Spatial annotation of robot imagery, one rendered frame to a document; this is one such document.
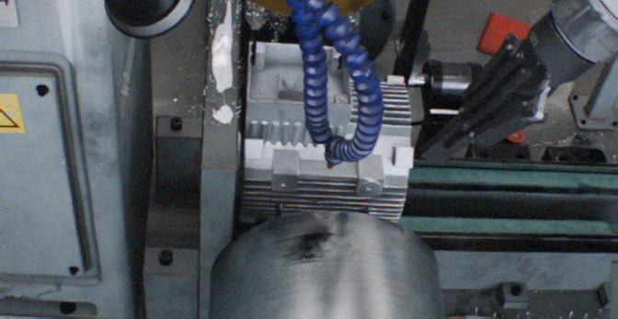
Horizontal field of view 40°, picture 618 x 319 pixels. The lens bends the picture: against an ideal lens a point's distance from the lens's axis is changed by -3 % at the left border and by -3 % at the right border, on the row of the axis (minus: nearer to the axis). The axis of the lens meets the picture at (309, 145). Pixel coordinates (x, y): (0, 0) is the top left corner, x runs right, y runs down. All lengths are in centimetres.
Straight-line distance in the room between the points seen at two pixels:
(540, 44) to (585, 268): 46
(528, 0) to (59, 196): 116
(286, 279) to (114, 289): 30
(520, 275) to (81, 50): 75
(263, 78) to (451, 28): 70
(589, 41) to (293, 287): 38
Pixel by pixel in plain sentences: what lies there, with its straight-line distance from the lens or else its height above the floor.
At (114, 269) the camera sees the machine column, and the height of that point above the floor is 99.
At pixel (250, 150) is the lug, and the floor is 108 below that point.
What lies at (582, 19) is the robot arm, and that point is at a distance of 92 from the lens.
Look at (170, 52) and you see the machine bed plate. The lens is 156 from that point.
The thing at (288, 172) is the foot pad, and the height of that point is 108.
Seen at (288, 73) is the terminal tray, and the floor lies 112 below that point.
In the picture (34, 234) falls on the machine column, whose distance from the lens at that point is 99.
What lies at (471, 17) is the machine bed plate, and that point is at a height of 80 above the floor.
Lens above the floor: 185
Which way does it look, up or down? 48 degrees down
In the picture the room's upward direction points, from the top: 9 degrees clockwise
